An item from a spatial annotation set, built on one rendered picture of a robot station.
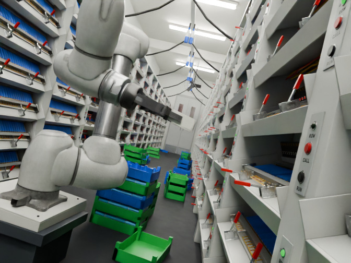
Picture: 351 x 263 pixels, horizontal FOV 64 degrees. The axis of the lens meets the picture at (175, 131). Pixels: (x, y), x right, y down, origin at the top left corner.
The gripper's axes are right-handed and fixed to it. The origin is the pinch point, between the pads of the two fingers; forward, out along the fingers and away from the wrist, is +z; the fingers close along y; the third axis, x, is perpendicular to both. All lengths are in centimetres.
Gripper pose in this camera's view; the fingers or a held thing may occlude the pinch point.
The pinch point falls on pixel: (190, 125)
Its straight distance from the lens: 76.9
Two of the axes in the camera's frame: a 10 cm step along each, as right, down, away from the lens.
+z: 9.0, 4.4, -0.6
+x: 4.4, -9.0, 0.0
